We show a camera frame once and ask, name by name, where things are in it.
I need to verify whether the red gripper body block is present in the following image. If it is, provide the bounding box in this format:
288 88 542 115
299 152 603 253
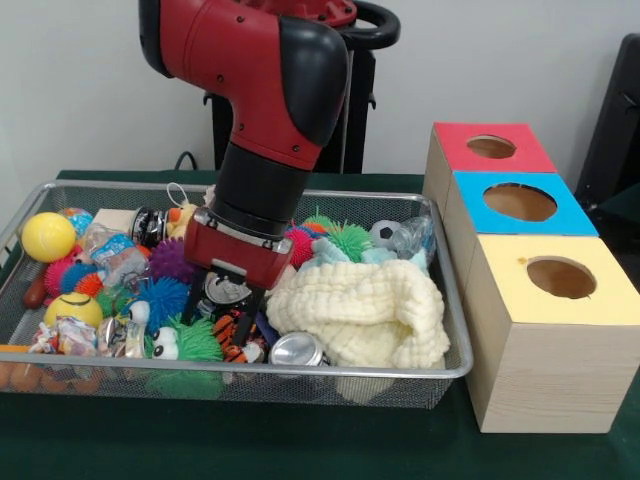
183 207 295 291

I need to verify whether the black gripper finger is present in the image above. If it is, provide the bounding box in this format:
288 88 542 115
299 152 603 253
230 283 266 350
180 267 209 326

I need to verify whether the orange striped tiger plush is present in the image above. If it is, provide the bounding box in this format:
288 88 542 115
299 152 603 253
213 312 266 364

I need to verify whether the black crushed soda can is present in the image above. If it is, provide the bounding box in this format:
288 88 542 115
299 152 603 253
199 272 254 306

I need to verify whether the shallow clear mesh bin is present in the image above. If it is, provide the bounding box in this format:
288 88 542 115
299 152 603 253
0 179 475 410

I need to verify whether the wooden box with three holes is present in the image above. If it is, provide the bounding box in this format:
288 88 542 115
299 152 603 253
422 121 640 434

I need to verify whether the blue fuzzy toy with eyes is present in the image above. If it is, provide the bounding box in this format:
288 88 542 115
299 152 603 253
124 277 194 331

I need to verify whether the green fuzzy toy with eyes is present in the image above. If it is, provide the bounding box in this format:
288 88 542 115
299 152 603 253
144 313 225 362

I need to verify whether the purple spiky ball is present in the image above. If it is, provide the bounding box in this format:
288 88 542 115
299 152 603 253
148 237 196 284

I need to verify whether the silver crushed can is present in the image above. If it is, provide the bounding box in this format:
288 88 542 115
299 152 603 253
268 332 326 366

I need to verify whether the cream waffle cloth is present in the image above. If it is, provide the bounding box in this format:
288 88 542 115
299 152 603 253
264 262 451 370

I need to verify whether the yellow smiley face ball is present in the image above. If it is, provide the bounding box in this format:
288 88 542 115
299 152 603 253
43 292 105 330

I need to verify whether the small black white soccer ball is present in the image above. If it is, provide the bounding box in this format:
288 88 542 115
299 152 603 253
369 219 403 250

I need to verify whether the plain yellow ball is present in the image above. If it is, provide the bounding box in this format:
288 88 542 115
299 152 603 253
20 211 77 263

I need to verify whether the dark green side table cloth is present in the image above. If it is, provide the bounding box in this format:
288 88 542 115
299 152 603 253
597 180 640 246

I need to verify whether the black upright panel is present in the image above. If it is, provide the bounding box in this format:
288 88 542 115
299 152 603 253
574 33 640 201

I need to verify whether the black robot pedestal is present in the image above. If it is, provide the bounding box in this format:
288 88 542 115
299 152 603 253
202 0 401 175

